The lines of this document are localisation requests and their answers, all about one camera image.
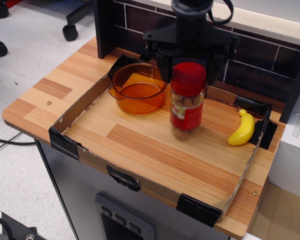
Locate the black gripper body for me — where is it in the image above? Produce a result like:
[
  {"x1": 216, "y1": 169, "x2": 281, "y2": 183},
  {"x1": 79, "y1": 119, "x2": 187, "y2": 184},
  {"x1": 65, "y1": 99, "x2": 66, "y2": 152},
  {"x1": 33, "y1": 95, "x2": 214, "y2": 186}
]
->
[{"x1": 140, "y1": 18, "x2": 240, "y2": 64}]

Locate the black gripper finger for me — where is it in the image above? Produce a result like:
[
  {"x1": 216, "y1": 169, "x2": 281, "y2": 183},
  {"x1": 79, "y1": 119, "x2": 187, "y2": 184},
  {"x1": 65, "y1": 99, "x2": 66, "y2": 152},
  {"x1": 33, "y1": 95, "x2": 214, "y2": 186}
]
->
[
  {"x1": 155, "y1": 53, "x2": 173, "y2": 83},
  {"x1": 205, "y1": 54, "x2": 226, "y2": 86}
]

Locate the red-lidded basil spice bottle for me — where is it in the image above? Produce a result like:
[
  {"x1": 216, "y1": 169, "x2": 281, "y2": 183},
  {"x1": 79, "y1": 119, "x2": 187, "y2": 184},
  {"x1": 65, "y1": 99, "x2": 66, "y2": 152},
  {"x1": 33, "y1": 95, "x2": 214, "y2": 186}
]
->
[{"x1": 169, "y1": 61, "x2": 206, "y2": 140}]

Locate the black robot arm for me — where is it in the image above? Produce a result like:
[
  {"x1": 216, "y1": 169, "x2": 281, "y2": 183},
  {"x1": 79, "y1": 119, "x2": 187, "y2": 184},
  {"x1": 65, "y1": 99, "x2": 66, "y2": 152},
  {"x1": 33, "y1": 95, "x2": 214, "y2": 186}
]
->
[{"x1": 141, "y1": 0, "x2": 240, "y2": 85}]

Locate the cardboard fence with black tape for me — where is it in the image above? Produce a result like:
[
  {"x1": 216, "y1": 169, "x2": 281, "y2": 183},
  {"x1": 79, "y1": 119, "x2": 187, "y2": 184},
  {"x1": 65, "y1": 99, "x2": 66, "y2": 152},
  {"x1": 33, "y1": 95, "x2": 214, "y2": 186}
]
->
[{"x1": 49, "y1": 55, "x2": 276, "y2": 229}]

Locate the amber glass pot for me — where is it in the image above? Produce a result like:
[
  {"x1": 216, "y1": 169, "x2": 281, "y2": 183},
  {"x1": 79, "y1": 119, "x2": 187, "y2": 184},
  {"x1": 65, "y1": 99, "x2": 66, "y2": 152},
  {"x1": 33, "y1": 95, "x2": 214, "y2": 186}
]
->
[{"x1": 109, "y1": 63, "x2": 168, "y2": 116}]

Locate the dark tiled backsplash panel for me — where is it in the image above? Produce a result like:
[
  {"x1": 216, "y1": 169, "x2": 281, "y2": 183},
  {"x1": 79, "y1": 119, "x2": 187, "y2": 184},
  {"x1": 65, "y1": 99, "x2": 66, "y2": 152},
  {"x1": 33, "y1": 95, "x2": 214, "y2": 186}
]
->
[{"x1": 93, "y1": 0, "x2": 300, "y2": 123}]

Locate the yellow toy banana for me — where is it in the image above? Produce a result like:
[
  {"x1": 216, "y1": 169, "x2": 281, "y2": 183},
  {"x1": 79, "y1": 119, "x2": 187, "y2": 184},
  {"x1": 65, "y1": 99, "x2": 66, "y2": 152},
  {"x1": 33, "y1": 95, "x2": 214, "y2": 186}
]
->
[{"x1": 227, "y1": 109, "x2": 255, "y2": 146}]

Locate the black chair base with casters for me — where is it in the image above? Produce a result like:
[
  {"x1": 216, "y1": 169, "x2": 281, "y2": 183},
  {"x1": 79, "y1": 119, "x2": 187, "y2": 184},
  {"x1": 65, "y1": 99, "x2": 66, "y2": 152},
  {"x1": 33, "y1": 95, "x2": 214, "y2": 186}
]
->
[{"x1": 62, "y1": 0, "x2": 94, "y2": 42}]

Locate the white side cabinet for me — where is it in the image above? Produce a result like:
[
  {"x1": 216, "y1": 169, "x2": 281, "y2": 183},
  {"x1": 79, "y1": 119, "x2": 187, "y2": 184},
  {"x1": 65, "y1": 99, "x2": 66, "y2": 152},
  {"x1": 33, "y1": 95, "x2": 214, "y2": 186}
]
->
[{"x1": 268, "y1": 95, "x2": 300, "y2": 196}]

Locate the grey control panel with buttons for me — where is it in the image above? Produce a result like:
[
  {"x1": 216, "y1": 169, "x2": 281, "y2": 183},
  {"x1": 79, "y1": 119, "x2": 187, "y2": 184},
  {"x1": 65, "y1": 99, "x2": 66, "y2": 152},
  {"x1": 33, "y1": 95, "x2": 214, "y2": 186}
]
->
[{"x1": 95, "y1": 193, "x2": 156, "y2": 240}]

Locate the black equipment at bottom left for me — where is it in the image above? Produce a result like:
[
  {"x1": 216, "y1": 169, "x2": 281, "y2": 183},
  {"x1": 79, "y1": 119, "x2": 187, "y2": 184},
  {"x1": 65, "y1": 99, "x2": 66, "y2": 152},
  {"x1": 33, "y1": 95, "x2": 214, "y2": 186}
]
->
[{"x1": 0, "y1": 211, "x2": 46, "y2": 240}]

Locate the black floor cable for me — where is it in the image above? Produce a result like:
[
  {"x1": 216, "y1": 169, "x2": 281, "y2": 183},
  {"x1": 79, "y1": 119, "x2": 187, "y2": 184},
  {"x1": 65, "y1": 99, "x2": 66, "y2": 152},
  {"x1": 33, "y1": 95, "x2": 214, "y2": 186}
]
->
[{"x1": 0, "y1": 131, "x2": 37, "y2": 154}]

